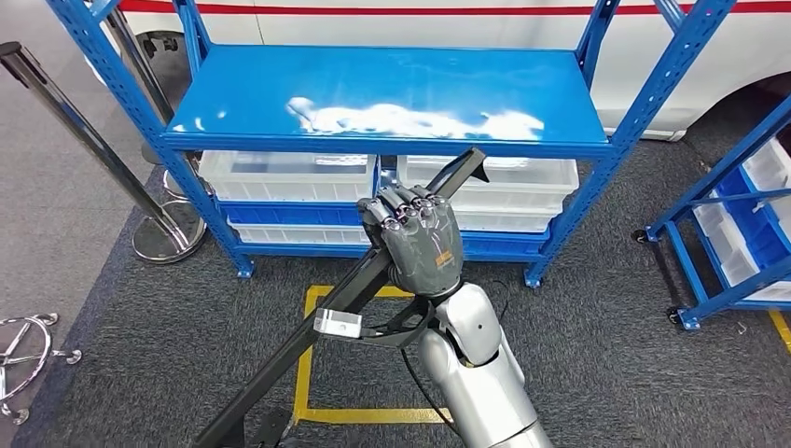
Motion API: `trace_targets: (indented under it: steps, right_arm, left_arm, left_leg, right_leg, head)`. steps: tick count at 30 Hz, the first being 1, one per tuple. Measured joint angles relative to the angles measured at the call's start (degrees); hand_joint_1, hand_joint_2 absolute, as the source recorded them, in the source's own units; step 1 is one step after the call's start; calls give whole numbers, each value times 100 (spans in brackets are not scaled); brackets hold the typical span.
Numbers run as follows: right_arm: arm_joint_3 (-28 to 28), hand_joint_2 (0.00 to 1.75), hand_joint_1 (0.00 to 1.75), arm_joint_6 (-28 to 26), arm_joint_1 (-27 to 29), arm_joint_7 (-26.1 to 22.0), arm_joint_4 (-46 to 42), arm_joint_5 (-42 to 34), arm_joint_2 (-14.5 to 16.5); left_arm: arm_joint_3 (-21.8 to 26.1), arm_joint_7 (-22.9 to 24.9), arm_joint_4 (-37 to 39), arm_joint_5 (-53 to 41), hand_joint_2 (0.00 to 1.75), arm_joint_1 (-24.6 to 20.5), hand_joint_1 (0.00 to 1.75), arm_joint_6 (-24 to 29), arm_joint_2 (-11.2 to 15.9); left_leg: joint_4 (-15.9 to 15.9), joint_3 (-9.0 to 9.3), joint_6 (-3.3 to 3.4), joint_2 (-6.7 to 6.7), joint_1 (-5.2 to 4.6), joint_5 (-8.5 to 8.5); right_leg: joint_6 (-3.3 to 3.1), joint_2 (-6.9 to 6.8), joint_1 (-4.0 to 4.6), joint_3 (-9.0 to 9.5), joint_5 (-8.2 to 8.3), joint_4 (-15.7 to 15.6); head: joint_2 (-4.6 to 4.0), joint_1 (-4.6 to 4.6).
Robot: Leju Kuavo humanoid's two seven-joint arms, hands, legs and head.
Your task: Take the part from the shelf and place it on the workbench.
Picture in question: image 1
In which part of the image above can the blue metal shelf rack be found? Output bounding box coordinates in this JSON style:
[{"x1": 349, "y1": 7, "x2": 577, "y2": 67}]
[
  {"x1": 631, "y1": 92, "x2": 791, "y2": 330},
  {"x1": 46, "y1": 0, "x2": 740, "y2": 290}
]

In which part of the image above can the chrome star base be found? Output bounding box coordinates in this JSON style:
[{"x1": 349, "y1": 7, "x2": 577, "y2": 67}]
[{"x1": 0, "y1": 313, "x2": 83, "y2": 427}]

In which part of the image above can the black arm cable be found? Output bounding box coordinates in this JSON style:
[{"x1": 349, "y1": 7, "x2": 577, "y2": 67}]
[{"x1": 400, "y1": 281, "x2": 512, "y2": 437}]

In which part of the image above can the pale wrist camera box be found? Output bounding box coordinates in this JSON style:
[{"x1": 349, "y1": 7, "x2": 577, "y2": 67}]
[{"x1": 312, "y1": 307, "x2": 365, "y2": 340}]

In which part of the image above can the long black metal part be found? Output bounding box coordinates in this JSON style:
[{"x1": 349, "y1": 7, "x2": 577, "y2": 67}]
[{"x1": 191, "y1": 146, "x2": 491, "y2": 448}]

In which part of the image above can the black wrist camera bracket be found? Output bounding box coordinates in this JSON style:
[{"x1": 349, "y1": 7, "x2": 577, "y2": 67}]
[{"x1": 361, "y1": 296, "x2": 437, "y2": 347}]

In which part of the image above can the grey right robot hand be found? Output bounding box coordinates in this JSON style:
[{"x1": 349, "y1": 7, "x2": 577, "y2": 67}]
[{"x1": 356, "y1": 184, "x2": 465, "y2": 300}]

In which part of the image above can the black robot foot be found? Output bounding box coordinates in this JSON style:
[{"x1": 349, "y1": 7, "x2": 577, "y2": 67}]
[{"x1": 256, "y1": 408, "x2": 296, "y2": 448}]

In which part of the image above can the yellow floor tape square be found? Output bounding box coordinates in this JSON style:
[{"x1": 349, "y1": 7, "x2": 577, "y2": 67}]
[
  {"x1": 768, "y1": 309, "x2": 791, "y2": 355},
  {"x1": 292, "y1": 284, "x2": 455, "y2": 426}
]

